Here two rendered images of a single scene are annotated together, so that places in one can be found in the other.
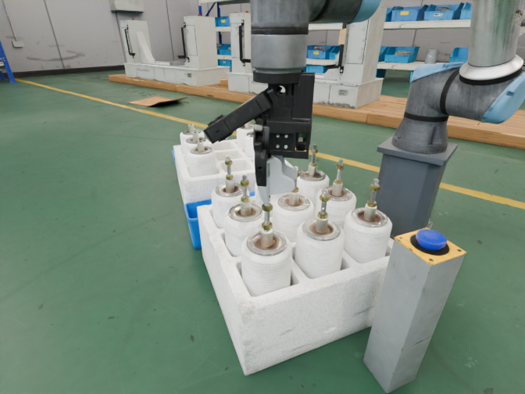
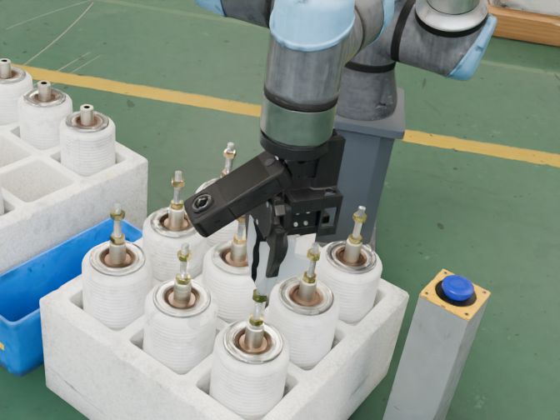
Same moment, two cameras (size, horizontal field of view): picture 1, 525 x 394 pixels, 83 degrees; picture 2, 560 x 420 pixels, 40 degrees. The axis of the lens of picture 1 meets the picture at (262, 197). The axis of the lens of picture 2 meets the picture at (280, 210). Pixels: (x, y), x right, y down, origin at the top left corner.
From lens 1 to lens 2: 0.53 m
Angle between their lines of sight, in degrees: 32
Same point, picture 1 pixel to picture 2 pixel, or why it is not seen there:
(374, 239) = (367, 288)
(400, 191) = (342, 180)
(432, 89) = not seen: hidden behind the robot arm
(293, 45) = (331, 117)
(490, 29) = not seen: outside the picture
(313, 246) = (310, 326)
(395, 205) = not seen: hidden behind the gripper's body
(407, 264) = (438, 322)
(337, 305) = (339, 392)
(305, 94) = (332, 161)
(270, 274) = (273, 385)
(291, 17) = (332, 92)
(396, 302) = (425, 367)
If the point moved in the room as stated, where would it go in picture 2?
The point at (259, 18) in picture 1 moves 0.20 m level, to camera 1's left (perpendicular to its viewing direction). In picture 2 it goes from (297, 94) to (92, 129)
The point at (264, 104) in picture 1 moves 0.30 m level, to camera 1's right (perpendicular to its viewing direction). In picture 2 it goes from (287, 181) to (492, 132)
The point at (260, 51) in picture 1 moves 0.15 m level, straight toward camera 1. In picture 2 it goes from (292, 128) to (389, 211)
